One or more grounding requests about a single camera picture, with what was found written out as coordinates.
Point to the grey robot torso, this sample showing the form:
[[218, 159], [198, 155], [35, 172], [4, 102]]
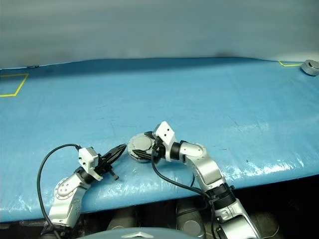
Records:
[[142, 234]]

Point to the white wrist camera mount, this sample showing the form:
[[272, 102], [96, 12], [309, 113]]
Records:
[[87, 156], [165, 132]]

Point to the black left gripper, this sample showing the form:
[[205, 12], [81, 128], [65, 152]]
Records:
[[103, 165]]

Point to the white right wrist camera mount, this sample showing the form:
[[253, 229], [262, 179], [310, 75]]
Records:
[[165, 132]]

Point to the small black clip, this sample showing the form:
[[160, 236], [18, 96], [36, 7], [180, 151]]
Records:
[[32, 66]]

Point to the blue table cover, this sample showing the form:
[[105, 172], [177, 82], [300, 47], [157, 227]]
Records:
[[159, 84]]

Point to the silver hinged housing lid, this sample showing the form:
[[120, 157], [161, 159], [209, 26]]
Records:
[[140, 143]]

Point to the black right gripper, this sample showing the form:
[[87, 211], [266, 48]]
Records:
[[158, 150]]

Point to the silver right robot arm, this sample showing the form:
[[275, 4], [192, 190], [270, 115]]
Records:
[[209, 169]]

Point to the grey tape roll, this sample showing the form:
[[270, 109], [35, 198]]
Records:
[[310, 69]]

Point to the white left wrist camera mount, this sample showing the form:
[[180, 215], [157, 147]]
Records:
[[87, 156]]

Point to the grey rounded shape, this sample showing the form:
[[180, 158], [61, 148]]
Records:
[[122, 220], [189, 219]]

